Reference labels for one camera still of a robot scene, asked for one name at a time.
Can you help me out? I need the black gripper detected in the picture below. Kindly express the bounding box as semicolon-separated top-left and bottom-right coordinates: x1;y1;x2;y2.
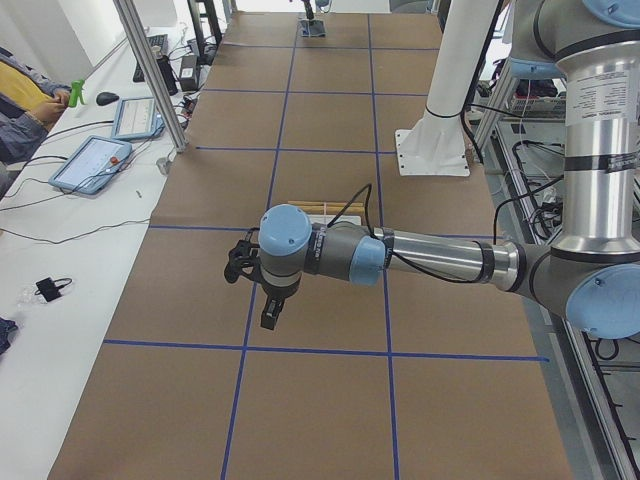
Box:
224;240;286;331

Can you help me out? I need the black computer mouse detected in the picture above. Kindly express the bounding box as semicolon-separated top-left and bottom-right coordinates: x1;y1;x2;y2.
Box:
95;91;120;106

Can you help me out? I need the seated person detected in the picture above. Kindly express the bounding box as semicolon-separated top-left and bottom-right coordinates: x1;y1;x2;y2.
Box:
0;48;71;196

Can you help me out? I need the blue teach pendant tablet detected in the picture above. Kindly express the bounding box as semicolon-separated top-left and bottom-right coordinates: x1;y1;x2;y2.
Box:
111;97;164;141
48;135;133;195

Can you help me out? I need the black binder clip strap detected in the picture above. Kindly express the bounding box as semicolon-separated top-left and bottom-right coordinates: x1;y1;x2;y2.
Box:
34;276;74;303

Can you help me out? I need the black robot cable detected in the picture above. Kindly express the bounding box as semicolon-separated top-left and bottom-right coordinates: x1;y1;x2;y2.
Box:
327;182;566;285

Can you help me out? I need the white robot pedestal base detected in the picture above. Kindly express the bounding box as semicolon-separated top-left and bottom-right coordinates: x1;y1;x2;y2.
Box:
395;0;502;177

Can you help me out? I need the black power adapter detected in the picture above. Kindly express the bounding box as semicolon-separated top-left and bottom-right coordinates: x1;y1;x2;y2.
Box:
178;54;201;92

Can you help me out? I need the white rack base plate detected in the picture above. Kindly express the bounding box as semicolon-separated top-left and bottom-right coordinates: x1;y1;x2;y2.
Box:
308;214;362;226

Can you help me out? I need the green figurine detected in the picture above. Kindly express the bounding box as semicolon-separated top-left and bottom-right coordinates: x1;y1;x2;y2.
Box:
68;79;86;108

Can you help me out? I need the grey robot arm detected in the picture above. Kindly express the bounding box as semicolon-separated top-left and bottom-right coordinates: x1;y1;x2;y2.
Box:
224;1;639;339

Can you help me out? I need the aluminium frame post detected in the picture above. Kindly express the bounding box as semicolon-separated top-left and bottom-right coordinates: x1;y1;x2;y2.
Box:
113;0;187;153

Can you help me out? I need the black table cable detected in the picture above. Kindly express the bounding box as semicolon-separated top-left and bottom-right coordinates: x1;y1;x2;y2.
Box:
0;114;176;246

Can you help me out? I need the wooden rack rod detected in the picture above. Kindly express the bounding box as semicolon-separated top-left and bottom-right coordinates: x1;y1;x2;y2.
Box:
287;200;364;209
299;204;364;214

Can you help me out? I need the black keyboard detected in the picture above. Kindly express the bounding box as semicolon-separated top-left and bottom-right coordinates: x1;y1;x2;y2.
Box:
132;33;170;84

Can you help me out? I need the black camera stand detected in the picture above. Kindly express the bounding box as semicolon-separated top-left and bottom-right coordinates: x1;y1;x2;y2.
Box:
298;0;326;38

